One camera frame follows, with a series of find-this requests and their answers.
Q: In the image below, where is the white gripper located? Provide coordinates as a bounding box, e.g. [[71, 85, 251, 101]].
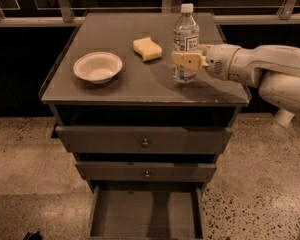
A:
[[172, 44, 240, 81]]

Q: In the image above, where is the clear blue plastic bottle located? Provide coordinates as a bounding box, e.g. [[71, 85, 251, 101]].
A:
[[172, 3, 200, 83]]

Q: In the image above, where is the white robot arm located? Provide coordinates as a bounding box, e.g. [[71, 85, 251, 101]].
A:
[[172, 44, 300, 115]]

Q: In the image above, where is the grey drawer cabinet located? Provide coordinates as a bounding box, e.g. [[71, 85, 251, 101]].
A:
[[38, 11, 252, 240]]

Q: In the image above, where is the grey top drawer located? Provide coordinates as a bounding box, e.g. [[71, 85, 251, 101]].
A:
[[56, 126, 232, 154]]

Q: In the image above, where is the grey drawer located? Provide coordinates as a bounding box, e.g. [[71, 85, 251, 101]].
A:
[[86, 182, 207, 240], [76, 161, 216, 182], [56, 126, 232, 154]]

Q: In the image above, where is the grey middle drawer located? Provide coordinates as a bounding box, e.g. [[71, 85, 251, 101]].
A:
[[76, 161, 216, 182]]

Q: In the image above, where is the grey bottom drawer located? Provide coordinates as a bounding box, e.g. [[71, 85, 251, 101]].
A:
[[86, 182, 207, 240]]

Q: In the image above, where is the yellow sponge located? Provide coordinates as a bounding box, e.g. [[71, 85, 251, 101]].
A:
[[133, 37, 162, 62]]

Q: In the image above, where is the white paper bowl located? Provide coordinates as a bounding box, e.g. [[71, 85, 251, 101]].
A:
[[73, 52, 123, 84]]

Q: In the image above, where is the black object on floor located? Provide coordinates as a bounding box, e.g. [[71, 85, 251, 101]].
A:
[[23, 231, 42, 240]]

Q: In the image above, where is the white cylindrical post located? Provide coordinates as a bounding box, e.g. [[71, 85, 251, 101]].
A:
[[274, 108, 294, 127]]

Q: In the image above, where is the metal railing frame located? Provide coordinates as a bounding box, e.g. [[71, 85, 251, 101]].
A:
[[0, 0, 300, 27]]

